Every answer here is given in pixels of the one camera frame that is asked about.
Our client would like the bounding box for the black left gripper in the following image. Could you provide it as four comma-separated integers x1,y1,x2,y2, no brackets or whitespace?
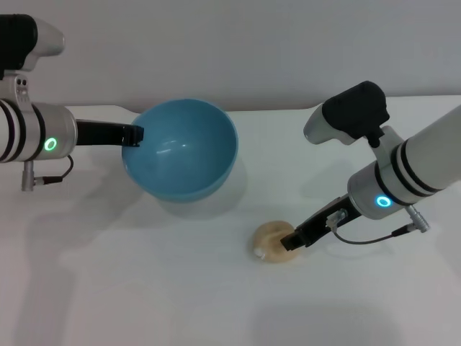
75,120,146,148

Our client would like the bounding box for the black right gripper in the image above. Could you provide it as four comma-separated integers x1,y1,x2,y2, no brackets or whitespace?
279,195,362,252

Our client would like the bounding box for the beige egg yolk pastry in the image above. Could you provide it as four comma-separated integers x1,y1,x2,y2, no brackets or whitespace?
248,220,303,264

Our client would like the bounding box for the blue ceramic bowl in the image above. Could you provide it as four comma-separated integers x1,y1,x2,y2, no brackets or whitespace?
121,97,240,203

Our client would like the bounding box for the dark right wrist cable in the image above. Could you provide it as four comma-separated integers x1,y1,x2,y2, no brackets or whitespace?
326,205,432,247

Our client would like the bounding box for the dark wrist cable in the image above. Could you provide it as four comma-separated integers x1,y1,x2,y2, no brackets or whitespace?
326,205,432,247
20,154,75,192

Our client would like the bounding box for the dark left wrist cable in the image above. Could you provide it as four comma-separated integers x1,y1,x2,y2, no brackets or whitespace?
20,154,75,192

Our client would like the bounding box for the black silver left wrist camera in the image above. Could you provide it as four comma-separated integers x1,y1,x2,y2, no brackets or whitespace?
0,14,66,106

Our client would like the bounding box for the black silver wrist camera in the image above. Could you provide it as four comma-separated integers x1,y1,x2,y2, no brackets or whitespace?
303,80,401,164
0,14,66,106

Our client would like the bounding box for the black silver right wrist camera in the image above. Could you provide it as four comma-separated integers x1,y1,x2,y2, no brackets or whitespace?
303,80,401,164

